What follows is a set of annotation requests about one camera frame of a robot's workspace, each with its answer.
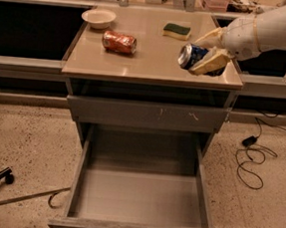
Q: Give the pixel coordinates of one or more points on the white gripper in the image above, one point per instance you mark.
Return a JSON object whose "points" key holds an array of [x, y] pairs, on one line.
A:
{"points": [[240, 37]]}

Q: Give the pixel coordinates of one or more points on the crushed blue pepsi can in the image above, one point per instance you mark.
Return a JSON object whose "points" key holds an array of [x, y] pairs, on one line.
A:
{"points": [[189, 55]]}

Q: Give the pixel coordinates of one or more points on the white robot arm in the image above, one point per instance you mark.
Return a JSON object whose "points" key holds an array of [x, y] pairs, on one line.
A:
{"points": [[270, 30]]}

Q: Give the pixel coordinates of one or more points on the closed grey top drawer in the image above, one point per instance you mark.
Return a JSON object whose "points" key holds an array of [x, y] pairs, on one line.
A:
{"points": [[146, 114]]}

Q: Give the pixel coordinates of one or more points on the grey drawer cabinet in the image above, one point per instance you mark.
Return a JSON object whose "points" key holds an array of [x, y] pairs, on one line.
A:
{"points": [[151, 73]]}

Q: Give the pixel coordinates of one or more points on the crushed orange soda can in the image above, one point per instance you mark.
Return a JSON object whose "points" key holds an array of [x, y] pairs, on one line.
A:
{"points": [[118, 42]]}

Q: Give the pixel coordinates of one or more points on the open grey middle drawer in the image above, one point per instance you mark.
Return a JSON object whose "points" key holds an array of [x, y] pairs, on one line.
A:
{"points": [[137, 178]]}

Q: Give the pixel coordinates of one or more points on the yellow green sponge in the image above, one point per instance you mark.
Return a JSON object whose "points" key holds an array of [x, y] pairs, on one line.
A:
{"points": [[176, 31]]}

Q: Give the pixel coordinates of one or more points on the white ceramic bowl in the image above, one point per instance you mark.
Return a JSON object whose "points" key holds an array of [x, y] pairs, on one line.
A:
{"points": [[98, 18]]}

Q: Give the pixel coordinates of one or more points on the grey metal rod hook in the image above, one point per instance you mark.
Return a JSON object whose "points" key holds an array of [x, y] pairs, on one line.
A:
{"points": [[11, 194]]}

